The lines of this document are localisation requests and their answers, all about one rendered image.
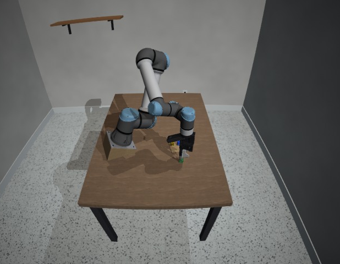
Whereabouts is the tan flat mat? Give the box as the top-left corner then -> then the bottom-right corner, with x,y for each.
168,141 -> 180,153

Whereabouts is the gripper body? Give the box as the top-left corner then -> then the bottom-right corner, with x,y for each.
179,132 -> 195,152

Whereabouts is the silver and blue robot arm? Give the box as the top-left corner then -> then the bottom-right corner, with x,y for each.
111,48 -> 195,146

